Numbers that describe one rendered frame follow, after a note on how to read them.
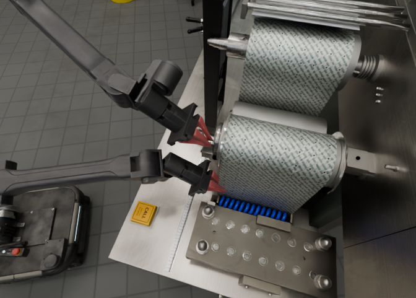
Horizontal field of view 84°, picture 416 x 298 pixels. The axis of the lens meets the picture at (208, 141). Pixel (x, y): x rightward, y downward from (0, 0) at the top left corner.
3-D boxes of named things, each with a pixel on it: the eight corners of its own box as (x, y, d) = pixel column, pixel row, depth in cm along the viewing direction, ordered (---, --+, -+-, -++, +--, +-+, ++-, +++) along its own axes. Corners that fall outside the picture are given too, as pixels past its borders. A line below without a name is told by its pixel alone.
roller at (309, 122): (233, 117, 78) (237, 92, 68) (311, 134, 75) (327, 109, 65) (225, 146, 72) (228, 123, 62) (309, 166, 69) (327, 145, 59)
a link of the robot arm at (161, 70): (118, 103, 56) (104, 83, 48) (142, 65, 59) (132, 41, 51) (163, 122, 55) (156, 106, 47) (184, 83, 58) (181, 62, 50)
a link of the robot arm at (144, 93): (128, 106, 51) (136, 103, 46) (143, 82, 53) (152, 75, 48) (154, 123, 54) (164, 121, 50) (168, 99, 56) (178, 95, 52)
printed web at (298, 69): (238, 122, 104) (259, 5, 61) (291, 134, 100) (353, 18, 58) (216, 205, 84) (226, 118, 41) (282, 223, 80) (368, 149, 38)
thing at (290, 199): (217, 193, 75) (220, 168, 59) (291, 213, 71) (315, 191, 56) (216, 194, 74) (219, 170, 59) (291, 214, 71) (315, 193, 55)
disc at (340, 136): (319, 147, 64) (346, 119, 51) (320, 148, 64) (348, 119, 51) (315, 200, 58) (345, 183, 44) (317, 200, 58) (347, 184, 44)
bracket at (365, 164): (342, 150, 53) (346, 145, 52) (369, 155, 52) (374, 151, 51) (343, 169, 51) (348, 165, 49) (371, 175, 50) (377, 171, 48)
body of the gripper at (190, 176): (192, 197, 68) (170, 187, 65) (202, 166, 73) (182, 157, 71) (203, 194, 62) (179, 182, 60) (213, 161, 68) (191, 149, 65)
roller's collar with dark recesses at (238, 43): (230, 48, 69) (232, 26, 63) (250, 51, 68) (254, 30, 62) (225, 61, 65) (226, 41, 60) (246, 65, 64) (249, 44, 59)
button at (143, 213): (139, 202, 85) (138, 200, 83) (157, 207, 84) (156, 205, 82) (131, 221, 81) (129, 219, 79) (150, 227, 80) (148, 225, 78)
